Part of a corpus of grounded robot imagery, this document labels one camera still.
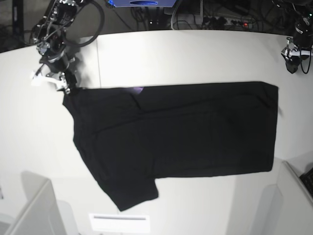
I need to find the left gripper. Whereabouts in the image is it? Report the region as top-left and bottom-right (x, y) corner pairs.
(281, 37), (313, 73)

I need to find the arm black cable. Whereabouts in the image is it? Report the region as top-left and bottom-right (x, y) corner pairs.
(297, 46), (313, 74)
(60, 0), (105, 48)

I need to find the blue computer case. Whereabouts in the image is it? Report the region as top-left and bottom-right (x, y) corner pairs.
(108, 0), (176, 7)

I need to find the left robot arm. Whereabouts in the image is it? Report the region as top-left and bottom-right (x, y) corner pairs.
(273, 0), (313, 74)

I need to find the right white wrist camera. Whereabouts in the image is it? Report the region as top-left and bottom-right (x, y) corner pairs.
(30, 71), (48, 87)

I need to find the black T-shirt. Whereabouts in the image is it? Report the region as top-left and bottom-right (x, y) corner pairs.
(63, 81), (279, 211)

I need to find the white partition panel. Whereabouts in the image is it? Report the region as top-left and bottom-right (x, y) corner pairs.
(0, 171), (79, 235)
(250, 162), (313, 235)

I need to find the right white partition panel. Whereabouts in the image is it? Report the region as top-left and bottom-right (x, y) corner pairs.
(250, 162), (313, 235)

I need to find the left white partition panel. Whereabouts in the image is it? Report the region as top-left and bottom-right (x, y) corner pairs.
(0, 171), (79, 235)

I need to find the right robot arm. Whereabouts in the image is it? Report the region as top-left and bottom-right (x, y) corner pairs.
(30, 0), (86, 95)

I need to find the black keyboard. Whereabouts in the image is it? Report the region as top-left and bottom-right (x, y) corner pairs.
(300, 168), (313, 196)

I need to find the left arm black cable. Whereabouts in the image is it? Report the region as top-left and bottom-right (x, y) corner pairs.
(297, 46), (313, 74)

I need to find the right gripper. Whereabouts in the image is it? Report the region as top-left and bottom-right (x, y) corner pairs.
(40, 56), (86, 96)

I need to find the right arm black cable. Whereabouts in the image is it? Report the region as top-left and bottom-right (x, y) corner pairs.
(60, 0), (105, 48)

